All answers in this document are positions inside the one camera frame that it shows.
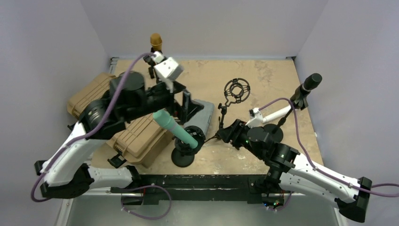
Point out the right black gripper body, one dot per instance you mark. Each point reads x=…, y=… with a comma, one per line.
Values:
x=240, y=139

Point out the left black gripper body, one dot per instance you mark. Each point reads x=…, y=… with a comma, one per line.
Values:
x=161, y=97

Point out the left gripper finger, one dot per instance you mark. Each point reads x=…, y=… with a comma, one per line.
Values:
x=194, y=106
x=185, y=106

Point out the teal microphone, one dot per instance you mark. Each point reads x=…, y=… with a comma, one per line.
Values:
x=166, y=121

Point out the black clip stand round base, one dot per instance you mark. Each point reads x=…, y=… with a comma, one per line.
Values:
x=151, y=64

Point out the black tripod shock mount stand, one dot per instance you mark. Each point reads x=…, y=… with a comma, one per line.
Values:
x=235, y=91

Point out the black shock mount round base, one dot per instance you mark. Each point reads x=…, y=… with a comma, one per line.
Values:
x=183, y=154

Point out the white microphone silver grille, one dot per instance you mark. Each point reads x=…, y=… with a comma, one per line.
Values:
x=277, y=114

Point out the gold microphone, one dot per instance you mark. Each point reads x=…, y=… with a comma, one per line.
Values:
x=156, y=42

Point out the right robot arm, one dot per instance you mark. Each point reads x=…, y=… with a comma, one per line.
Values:
x=290, y=170

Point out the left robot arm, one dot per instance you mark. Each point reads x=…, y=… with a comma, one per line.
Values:
x=66, y=175

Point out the black stand with round base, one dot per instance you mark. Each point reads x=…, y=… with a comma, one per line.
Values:
x=300, y=102

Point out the black microphone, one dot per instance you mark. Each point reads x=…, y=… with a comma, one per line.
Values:
x=310, y=83

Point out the grey plastic case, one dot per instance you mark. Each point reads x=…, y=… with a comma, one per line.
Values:
x=202, y=119

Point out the tan hard case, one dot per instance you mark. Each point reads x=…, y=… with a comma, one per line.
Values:
x=140, y=143

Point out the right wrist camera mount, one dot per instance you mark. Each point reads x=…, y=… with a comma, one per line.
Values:
x=256, y=118

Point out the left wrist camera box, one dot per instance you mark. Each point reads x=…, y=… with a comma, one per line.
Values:
x=168, y=70

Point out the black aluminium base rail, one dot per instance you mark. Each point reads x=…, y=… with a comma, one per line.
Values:
x=251, y=189

